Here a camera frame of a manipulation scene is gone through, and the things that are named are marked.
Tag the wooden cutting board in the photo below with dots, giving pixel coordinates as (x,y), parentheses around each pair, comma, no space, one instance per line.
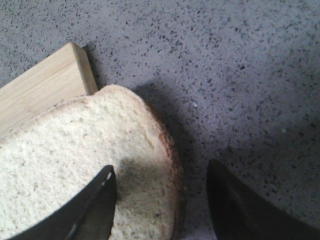
(61,76)

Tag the bread slice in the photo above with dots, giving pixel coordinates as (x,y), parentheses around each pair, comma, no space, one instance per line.
(51,158)

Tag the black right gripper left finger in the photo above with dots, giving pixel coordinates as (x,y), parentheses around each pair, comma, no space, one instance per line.
(89,215)

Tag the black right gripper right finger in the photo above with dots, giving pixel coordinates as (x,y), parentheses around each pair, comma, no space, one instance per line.
(239,213)

